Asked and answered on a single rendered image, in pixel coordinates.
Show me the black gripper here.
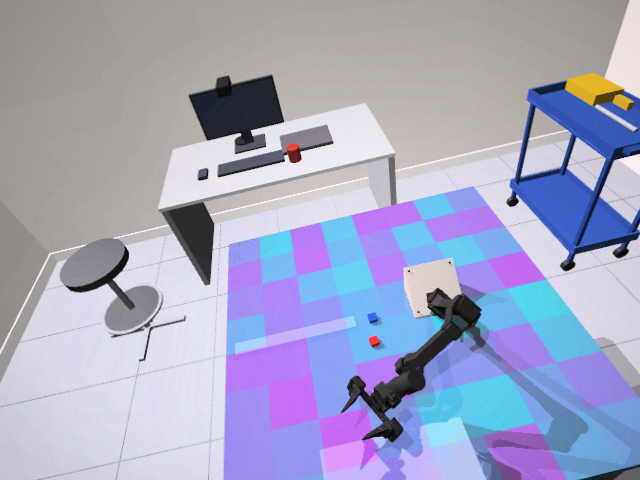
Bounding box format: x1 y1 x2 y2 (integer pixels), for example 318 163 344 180
341 376 404 443

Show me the red block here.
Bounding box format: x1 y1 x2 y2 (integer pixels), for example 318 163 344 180
368 335 380 348

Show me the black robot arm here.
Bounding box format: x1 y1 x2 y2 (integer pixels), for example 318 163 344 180
371 288 481 412

